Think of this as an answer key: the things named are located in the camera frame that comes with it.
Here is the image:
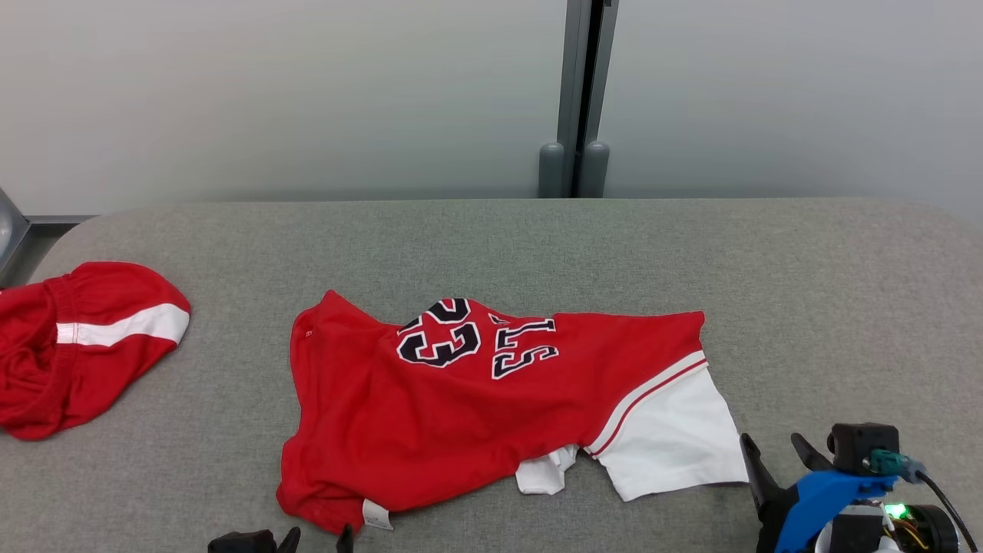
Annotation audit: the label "grey cylindrical post cap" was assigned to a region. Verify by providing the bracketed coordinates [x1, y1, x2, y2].
[538, 142, 566, 199]
[580, 141, 610, 199]

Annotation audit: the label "grey metal partition post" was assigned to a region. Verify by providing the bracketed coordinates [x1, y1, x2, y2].
[557, 0, 620, 199]

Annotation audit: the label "teal-plug right camera cable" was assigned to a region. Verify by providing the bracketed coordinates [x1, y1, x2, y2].
[869, 449, 981, 553]

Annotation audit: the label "red shorts with white stripe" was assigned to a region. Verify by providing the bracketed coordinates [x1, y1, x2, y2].
[0, 261, 191, 441]

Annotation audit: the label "grey metal floor rail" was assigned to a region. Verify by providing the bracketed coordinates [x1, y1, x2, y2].
[0, 187, 97, 286]

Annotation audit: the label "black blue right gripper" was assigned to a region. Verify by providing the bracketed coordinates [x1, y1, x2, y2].
[739, 432, 962, 553]

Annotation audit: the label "red jersey shirt with number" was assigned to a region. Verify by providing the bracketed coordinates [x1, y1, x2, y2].
[276, 290, 750, 535]

